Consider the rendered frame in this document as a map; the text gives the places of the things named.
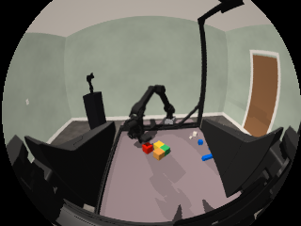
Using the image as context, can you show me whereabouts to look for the blue rectangular bar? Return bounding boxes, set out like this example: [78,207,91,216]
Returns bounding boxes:
[201,153,213,161]

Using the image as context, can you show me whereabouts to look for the wooden cube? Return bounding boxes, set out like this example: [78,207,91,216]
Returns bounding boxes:
[153,148,165,160]

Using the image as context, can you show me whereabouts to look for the yellow cube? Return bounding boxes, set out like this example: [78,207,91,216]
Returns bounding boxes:
[153,141,164,150]

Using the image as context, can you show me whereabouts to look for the green cube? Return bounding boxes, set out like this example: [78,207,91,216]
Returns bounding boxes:
[159,144,170,156]

